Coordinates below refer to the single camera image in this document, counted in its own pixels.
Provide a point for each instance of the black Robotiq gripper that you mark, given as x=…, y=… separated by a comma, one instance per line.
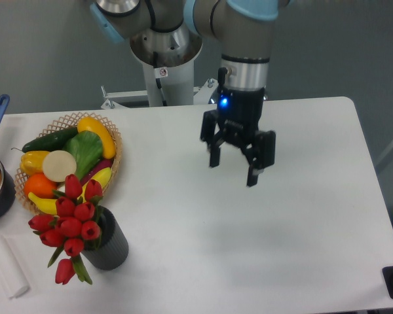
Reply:
x=235, y=121

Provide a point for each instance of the red tulip bouquet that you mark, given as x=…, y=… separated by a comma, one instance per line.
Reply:
x=72, y=229

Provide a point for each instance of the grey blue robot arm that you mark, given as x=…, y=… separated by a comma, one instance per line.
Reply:
x=244, y=30

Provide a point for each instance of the dark grey ribbed vase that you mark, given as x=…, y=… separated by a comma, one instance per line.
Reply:
x=113, y=249

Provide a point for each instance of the purple eggplant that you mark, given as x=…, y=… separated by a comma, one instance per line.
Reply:
x=96, y=170

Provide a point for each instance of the green bok choy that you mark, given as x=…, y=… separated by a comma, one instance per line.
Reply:
x=87, y=149

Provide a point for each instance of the yellow squash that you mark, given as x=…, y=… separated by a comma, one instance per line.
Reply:
x=89, y=123

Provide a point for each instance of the woven wicker basket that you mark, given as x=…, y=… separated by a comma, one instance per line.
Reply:
x=71, y=120

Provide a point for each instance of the green cucumber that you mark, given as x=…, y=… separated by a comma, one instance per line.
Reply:
x=49, y=142

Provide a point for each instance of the beige round disc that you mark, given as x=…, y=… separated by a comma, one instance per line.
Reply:
x=57, y=165

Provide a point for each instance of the yellow banana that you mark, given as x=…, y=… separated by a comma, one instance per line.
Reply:
x=48, y=205

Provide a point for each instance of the orange fruit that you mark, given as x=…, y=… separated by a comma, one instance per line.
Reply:
x=40, y=185

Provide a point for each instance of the yellow bell pepper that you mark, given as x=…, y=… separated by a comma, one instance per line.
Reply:
x=32, y=162

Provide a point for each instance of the white folded cloth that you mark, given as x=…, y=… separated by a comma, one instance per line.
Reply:
x=12, y=278

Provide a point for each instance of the white metal frame bracket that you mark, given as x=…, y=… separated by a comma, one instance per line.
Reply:
x=206, y=94

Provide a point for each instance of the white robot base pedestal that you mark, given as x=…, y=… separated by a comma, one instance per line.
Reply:
x=167, y=59

